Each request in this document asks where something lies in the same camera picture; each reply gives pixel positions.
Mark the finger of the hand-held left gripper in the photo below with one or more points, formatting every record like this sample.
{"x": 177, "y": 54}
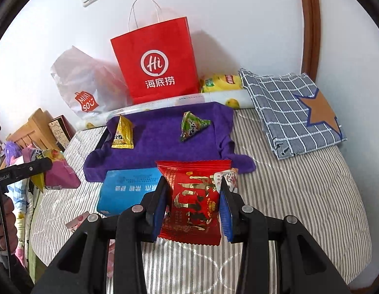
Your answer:
{"x": 30, "y": 167}

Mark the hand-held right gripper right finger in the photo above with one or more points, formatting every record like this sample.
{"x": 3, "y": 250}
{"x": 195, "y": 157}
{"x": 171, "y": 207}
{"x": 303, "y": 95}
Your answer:
{"x": 226, "y": 217}

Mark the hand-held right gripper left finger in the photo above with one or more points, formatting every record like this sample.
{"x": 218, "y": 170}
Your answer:
{"x": 158, "y": 214}

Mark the pink and yellow snack packet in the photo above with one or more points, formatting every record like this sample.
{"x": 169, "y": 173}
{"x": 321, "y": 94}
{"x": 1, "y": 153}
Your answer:
{"x": 59, "y": 174}

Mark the red snack packet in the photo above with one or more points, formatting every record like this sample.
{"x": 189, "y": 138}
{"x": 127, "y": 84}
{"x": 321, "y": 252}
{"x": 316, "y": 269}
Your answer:
{"x": 192, "y": 199}

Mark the pink peach snack packet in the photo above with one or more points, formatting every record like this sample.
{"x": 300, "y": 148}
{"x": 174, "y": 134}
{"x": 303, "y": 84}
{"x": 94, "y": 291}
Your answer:
{"x": 111, "y": 260}

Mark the small pale pink snack packet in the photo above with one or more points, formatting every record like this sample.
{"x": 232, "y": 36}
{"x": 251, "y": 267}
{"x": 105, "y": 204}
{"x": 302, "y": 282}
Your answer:
{"x": 76, "y": 221}

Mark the yellow triangular snack packet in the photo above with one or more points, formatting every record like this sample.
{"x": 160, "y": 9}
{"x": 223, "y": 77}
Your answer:
{"x": 122, "y": 134}

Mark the green triangular snack packet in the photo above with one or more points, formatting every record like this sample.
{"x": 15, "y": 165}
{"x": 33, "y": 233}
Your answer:
{"x": 192, "y": 127}

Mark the person's left hand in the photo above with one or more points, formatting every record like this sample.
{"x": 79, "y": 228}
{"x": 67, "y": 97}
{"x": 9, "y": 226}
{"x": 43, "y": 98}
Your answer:
{"x": 11, "y": 220}

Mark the purple plush toy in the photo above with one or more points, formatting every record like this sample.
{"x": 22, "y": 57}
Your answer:
{"x": 11, "y": 149}

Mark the blue tissue pack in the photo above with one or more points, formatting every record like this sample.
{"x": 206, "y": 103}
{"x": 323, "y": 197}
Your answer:
{"x": 125, "y": 190}

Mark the floral printed cloth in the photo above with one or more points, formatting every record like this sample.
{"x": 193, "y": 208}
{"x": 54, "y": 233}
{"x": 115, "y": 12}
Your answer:
{"x": 22, "y": 220}

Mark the patterned book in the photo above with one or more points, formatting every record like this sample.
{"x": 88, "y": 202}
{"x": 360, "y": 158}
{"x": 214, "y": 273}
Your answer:
{"x": 59, "y": 128}

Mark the purple towel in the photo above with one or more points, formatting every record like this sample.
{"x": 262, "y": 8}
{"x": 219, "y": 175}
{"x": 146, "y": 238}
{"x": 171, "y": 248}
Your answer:
{"x": 158, "y": 137}

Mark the green cloth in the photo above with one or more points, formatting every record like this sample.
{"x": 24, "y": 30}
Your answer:
{"x": 34, "y": 266}

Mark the white plastic bag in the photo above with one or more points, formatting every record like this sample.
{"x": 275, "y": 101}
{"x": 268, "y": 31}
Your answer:
{"x": 85, "y": 79}

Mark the lemon print paper roll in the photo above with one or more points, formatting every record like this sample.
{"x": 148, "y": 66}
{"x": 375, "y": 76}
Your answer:
{"x": 189, "y": 99}

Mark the grey checked cloth with star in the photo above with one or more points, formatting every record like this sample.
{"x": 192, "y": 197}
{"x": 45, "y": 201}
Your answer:
{"x": 278, "y": 110}

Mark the yellow chip bag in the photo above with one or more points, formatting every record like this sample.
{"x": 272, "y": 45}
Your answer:
{"x": 220, "y": 82}

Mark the red paper bag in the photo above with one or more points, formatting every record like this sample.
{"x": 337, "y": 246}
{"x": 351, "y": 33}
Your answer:
{"x": 155, "y": 52}

